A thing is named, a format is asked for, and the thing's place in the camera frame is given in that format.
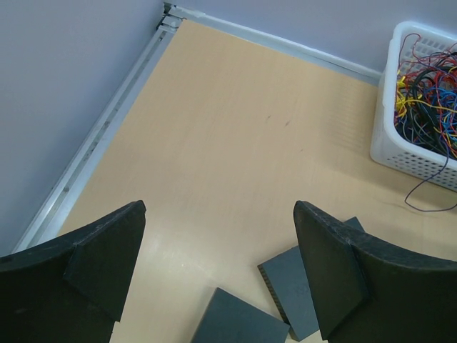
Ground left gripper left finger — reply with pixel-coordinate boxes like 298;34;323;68
1;200;146;342

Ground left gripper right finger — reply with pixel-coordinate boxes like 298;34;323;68
293;201;456;342

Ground white plastic basket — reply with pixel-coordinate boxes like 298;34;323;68
370;21;456;190

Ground aluminium frame rail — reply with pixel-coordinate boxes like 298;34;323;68
13;1;381;252

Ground black network switch upper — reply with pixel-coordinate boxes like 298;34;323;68
258;219;369;341

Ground black network switch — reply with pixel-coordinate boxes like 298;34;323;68
191;287;290;343
258;219;369;341

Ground black network switch lower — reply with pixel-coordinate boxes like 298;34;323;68
191;287;290;343

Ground tangled colourful wires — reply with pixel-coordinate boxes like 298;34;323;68
392;32;457;214

